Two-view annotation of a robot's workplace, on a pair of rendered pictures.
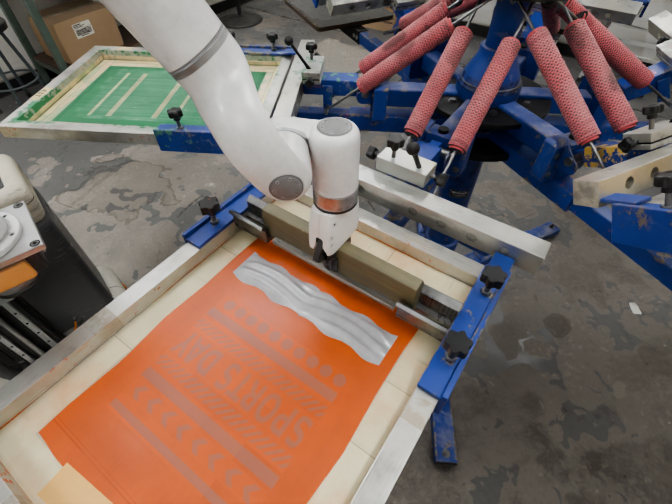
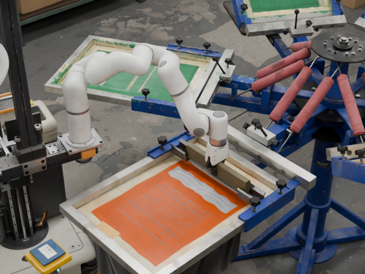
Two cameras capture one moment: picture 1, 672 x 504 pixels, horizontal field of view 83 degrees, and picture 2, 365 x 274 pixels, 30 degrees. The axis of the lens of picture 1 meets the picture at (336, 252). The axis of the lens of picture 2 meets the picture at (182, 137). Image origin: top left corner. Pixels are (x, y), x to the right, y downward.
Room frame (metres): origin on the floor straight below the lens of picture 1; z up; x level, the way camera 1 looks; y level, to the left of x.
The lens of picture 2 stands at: (-1.78, -0.32, 2.85)
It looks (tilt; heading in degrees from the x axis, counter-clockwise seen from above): 36 degrees down; 12
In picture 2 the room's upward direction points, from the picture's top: 1 degrees clockwise
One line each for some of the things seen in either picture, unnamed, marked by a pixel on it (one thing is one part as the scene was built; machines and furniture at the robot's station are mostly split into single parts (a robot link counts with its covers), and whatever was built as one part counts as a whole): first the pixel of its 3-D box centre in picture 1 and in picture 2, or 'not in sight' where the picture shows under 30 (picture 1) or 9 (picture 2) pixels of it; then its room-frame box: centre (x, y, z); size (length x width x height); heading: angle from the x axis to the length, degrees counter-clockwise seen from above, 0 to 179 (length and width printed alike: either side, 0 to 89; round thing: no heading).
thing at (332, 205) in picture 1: (337, 188); (219, 137); (0.50, 0.00, 1.18); 0.09 x 0.07 x 0.03; 145
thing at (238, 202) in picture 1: (242, 210); (175, 146); (0.67, 0.22, 0.97); 0.30 x 0.05 x 0.07; 145
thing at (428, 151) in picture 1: (414, 168); (268, 137); (0.77, -0.19, 1.02); 0.17 x 0.06 x 0.05; 145
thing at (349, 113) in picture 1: (294, 115); (212, 97); (1.23, 0.14, 0.90); 1.24 x 0.06 x 0.06; 85
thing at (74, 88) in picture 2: not in sight; (76, 91); (0.43, 0.58, 1.37); 0.13 x 0.10 x 0.16; 7
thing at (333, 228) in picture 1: (335, 217); (217, 149); (0.49, 0.00, 1.12); 0.10 x 0.07 x 0.11; 145
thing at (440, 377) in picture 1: (465, 330); (266, 206); (0.35, -0.24, 0.97); 0.30 x 0.05 x 0.07; 145
